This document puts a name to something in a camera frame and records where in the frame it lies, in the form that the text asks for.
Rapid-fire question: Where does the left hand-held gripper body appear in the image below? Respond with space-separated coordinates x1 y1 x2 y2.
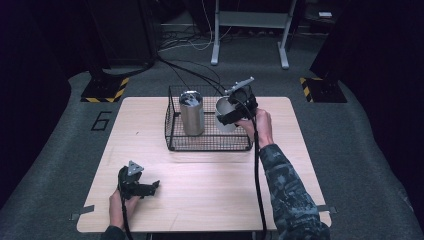
116 160 146 198

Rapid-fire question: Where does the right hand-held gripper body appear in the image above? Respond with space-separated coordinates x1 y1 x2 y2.
224 76 260 125

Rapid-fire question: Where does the steel mug with handle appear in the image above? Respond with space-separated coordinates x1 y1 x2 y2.
214 96 242 135

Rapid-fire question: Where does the black wire basket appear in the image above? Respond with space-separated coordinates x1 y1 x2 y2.
164 84 258 153

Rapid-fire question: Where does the tall steel tumbler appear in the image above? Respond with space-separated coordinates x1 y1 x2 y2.
178 89 206 137

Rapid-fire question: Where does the person's left hand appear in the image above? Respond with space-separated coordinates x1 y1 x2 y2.
108 187 142 232

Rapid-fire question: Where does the person's right hand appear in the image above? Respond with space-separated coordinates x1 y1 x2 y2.
234 107 275 150

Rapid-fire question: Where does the grey tape strip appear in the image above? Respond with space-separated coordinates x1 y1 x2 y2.
69 204 96 222
316 205 338 215

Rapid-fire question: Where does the black stand with striped base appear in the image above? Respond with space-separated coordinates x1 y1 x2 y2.
298 49 348 104
80 0 131 104

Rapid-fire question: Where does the black cabinet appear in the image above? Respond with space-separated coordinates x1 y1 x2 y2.
84 0 158 69

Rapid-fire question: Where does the left hand-held gripper black cable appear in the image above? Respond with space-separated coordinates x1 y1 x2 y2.
119 169 135 240

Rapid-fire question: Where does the hand-held gripper black cable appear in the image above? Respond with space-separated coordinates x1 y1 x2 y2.
119 169 135 240
229 98 269 240

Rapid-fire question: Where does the black floor cable bundle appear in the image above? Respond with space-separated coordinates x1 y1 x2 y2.
155 54 234 98

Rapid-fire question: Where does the right hand-held gripper black cable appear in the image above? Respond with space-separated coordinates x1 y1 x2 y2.
229 98 269 240

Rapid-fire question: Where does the white floor cable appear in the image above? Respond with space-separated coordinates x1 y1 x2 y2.
158 0 233 53

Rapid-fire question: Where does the white metal desk frame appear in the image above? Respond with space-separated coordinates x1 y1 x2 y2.
210 0 298 71

